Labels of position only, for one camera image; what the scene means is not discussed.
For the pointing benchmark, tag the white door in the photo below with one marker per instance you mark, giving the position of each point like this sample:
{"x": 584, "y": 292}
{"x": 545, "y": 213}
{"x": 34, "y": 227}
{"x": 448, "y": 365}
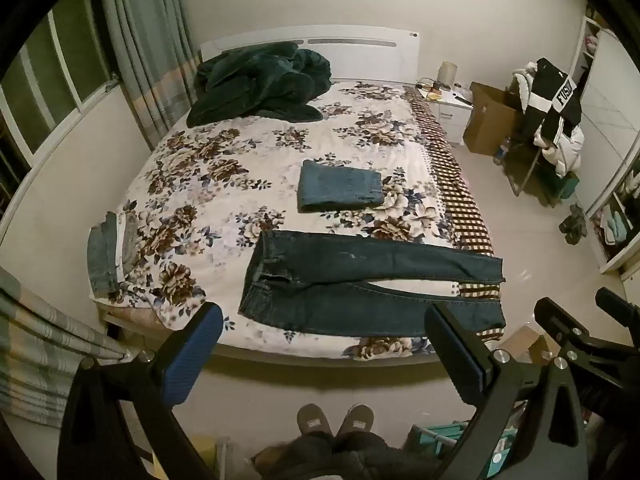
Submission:
{"x": 370, "y": 55}

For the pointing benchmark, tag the pair of grey slippers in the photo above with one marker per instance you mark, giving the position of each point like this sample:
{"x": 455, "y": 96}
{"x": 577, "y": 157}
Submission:
{"x": 574, "y": 225}

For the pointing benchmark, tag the brown checkered bed sheet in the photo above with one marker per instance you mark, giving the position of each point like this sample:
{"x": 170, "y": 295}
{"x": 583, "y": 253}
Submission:
{"x": 452, "y": 170}

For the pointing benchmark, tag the white nightstand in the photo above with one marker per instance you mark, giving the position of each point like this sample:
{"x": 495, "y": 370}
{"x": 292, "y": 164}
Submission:
{"x": 452, "y": 120}

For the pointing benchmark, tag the small cardboard box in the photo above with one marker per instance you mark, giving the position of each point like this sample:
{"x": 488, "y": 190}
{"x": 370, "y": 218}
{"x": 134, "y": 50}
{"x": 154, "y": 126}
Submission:
{"x": 530, "y": 347}

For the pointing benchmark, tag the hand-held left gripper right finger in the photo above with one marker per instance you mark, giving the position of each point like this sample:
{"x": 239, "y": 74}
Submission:
{"x": 452, "y": 355}

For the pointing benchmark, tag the black and white jacket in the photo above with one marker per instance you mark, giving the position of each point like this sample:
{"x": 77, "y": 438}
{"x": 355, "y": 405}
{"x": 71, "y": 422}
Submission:
{"x": 550, "y": 95}

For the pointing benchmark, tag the person's dark pants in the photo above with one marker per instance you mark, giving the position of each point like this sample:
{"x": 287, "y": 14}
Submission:
{"x": 340, "y": 460}

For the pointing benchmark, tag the plastic bottle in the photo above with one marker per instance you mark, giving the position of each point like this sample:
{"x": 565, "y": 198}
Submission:
{"x": 501, "y": 152}

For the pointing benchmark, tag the beige table lamp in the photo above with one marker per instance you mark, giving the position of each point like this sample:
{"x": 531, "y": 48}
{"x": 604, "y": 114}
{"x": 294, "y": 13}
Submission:
{"x": 448, "y": 72}

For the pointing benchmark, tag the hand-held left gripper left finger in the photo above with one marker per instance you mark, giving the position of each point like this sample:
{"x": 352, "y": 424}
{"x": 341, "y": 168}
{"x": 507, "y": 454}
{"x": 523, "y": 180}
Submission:
{"x": 195, "y": 345}

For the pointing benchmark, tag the white framed window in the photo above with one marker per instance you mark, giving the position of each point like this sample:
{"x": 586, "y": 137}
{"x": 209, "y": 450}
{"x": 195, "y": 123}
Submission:
{"x": 65, "y": 60}

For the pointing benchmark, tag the folded light blue jeans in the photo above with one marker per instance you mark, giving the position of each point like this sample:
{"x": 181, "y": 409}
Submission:
{"x": 102, "y": 255}

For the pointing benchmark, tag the teal box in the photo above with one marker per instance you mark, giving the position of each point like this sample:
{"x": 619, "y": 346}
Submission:
{"x": 440, "y": 435}

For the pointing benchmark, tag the dark green fleece blanket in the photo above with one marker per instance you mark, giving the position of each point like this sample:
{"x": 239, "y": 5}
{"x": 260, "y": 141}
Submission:
{"x": 260, "y": 85}

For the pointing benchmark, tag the yellow box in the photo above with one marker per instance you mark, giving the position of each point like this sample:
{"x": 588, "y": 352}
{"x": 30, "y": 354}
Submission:
{"x": 205, "y": 452}

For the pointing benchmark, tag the large cardboard box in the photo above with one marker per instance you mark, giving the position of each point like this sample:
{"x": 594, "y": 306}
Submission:
{"x": 487, "y": 120}

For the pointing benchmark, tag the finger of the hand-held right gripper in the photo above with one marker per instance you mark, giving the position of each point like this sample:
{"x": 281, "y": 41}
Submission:
{"x": 555, "y": 317}
{"x": 615, "y": 302}

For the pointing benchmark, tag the dark blue jeans pants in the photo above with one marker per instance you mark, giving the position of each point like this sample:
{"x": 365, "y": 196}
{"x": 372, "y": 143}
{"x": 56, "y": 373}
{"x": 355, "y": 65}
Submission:
{"x": 350, "y": 260}

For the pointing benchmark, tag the grey striped curtain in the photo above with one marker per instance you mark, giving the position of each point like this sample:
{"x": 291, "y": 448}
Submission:
{"x": 40, "y": 350}
{"x": 145, "y": 35}

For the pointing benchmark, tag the bed with floral sheet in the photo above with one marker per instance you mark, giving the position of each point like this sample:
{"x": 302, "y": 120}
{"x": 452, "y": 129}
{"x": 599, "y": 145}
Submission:
{"x": 210, "y": 200}

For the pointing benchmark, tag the white wardrobe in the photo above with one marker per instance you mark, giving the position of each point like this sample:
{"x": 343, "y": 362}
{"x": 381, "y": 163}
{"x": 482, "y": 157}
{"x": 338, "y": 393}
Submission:
{"x": 605, "y": 110}

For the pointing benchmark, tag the chair with piled clothes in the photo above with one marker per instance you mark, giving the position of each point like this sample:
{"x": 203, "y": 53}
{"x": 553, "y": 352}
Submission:
{"x": 565, "y": 155}

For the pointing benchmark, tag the folded grey jeans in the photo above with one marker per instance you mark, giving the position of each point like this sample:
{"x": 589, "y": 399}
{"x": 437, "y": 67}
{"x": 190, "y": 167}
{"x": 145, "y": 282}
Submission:
{"x": 131, "y": 240}

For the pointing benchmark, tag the person's grey slipper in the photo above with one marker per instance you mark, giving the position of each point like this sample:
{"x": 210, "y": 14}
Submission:
{"x": 356, "y": 417}
{"x": 314, "y": 417}

